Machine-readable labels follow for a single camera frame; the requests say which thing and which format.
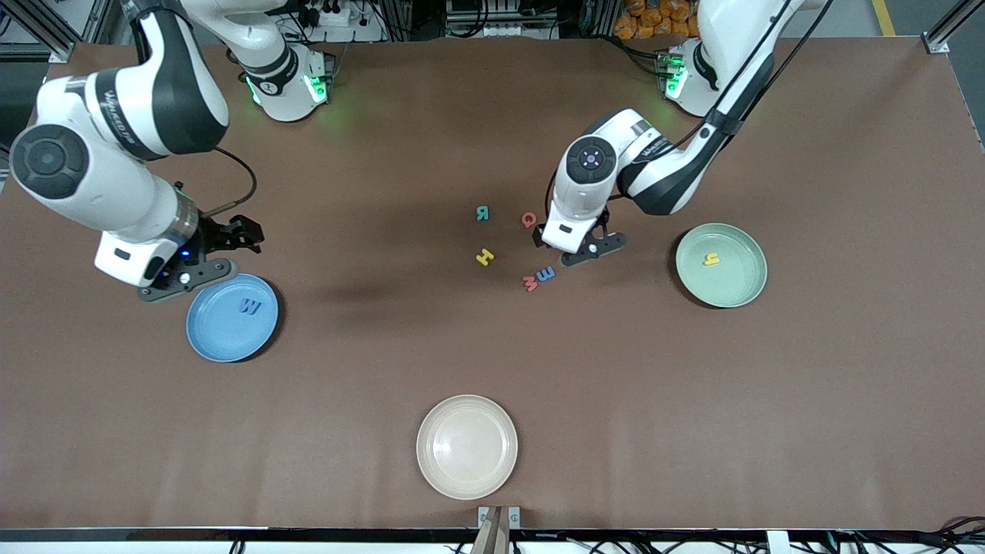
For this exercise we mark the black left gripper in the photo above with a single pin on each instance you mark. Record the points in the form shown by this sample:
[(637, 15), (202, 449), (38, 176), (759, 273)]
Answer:
[(602, 218)]

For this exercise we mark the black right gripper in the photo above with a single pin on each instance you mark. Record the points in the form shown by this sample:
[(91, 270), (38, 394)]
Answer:
[(216, 236)]

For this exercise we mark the red foam letter Q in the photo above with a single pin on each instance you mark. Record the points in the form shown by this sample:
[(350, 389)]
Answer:
[(532, 225)]

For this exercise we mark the blue foam lowercase m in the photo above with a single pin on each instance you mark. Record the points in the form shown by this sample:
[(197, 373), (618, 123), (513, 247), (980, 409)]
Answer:
[(546, 275)]

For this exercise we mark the red foam lowercase w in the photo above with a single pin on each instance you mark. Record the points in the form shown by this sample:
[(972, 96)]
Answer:
[(530, 285)]

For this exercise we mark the blue foam uppercase W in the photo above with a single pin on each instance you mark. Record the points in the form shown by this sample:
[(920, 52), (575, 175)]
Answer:
[(249, 308)]

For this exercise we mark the yellow foam uppercase H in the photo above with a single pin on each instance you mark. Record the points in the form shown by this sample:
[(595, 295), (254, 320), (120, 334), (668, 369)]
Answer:
[(485, 258)]

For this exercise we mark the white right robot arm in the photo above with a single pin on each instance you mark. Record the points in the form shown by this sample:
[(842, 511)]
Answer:
[(100, 185)]

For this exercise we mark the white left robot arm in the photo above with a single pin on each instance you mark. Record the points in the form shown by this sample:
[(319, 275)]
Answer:
[(589, 192)]

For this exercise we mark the blue plate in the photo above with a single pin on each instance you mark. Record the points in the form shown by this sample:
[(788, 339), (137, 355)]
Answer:
[(231, 331)]

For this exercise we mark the green plate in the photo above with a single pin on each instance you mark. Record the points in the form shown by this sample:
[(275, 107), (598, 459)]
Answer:
[(731, 281)]

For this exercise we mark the beige plate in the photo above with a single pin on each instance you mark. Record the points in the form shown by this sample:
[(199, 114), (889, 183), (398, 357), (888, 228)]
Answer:
[(467, 447)]

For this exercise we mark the small white power strip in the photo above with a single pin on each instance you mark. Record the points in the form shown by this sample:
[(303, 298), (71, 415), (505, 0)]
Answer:
[(500, 31)]

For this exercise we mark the orange snack bag pile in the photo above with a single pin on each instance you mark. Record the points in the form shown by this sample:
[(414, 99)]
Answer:
[(639, 23)]

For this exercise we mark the large white power strip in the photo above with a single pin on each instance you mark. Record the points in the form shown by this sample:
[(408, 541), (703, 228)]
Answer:
[(362, 31)]

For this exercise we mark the aluminium frame corner post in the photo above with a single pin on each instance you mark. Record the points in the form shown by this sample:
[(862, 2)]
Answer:
[(937, 44), (60, 54)]

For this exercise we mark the metal table edge bracket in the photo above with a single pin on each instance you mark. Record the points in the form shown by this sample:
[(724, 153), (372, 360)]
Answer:
[(483, 514)]

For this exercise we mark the beige mounting post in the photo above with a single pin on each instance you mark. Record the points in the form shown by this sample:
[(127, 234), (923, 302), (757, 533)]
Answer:
[(492, 538)]

